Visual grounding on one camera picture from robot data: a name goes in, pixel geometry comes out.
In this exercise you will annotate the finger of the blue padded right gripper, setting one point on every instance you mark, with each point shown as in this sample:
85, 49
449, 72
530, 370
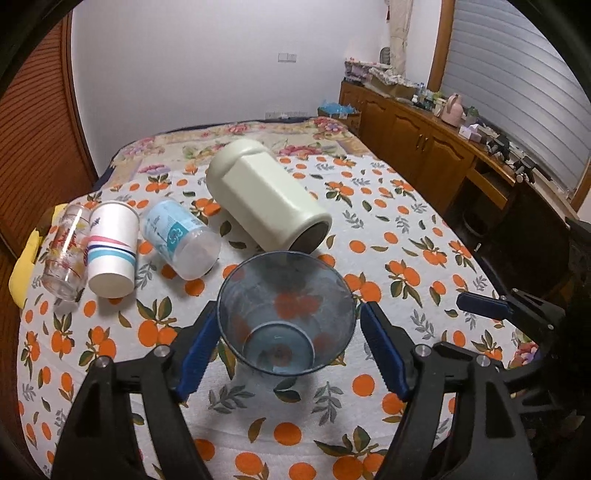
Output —
460, 421

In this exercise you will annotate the blue tipped left gripper right finger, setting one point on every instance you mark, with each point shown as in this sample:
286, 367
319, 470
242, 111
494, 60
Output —
495, 309

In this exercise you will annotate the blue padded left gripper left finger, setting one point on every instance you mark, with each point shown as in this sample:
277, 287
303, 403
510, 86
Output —
98, 439

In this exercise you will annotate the blue translucent plastic cup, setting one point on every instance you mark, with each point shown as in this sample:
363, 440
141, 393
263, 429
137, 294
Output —
286, 313

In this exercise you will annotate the white striped paper cup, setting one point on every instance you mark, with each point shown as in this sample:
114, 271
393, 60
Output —
112, 250

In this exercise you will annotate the clear cup with blue label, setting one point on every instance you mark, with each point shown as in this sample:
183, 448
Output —
187, 245

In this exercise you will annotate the wooden sideboard cabinet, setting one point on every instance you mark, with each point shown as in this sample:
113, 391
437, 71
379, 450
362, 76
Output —
450, 172

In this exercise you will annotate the orange fruit print tablecloth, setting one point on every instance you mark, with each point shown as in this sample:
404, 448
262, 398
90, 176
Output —
386, 241

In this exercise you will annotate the clear glass with red print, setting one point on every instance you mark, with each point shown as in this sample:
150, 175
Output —
64, 273

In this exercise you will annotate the pink kettle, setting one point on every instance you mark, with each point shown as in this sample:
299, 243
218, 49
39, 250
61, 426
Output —
453, 111

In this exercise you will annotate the grey window blind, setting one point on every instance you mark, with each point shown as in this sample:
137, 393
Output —
503, 66

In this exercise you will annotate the blue plastic bag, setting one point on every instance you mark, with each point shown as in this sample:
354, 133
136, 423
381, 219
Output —
336, 110

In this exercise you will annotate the cream ceramic mug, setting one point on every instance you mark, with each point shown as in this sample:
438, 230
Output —
247, 180

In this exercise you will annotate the brown louvered wardrobe door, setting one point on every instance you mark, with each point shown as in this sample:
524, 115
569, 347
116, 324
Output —
45, 159

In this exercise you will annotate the cream curtain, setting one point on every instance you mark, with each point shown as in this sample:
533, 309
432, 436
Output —
400, 14

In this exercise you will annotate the white wall switch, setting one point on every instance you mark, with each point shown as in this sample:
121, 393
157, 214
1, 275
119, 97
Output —
286, 58

